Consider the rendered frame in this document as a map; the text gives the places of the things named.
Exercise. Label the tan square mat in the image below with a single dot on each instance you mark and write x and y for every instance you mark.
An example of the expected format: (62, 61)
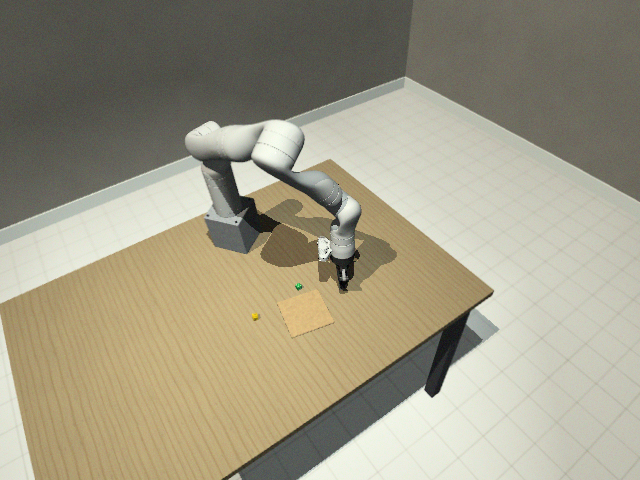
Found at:
(305, 313)

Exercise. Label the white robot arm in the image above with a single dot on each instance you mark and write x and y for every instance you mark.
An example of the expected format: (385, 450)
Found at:
(276, 153)

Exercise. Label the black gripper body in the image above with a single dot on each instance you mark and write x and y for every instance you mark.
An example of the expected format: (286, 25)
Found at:
(342, 263)

